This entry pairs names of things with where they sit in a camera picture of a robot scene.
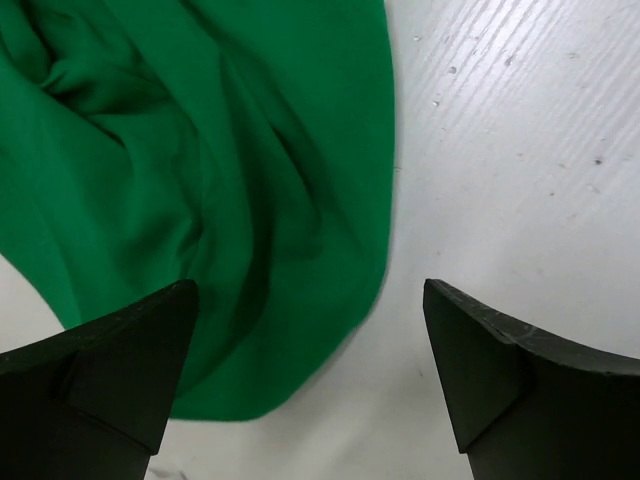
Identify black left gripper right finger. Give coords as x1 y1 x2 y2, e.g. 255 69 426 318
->
423 279 639 479

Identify green t-shirt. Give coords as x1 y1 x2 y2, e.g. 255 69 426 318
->
1 1 395 421

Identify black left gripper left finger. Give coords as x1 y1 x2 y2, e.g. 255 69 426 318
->
1 280 199 480

